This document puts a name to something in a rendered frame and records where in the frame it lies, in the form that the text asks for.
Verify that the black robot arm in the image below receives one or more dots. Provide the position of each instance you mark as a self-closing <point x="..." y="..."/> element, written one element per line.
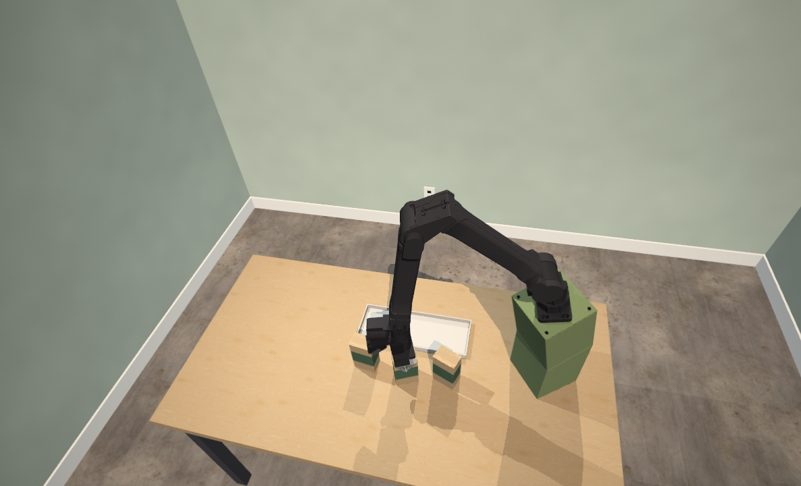
<point x="425" y="218"/>

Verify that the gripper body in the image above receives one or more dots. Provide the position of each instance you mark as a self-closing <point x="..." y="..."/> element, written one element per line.
<point x="408" y="354"/>

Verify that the white shallow tray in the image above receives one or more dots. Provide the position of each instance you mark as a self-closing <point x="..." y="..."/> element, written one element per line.
<point x="429" y="331"/>

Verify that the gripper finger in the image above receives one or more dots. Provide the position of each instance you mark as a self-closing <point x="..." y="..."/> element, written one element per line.
<point x="412" y="363"/>

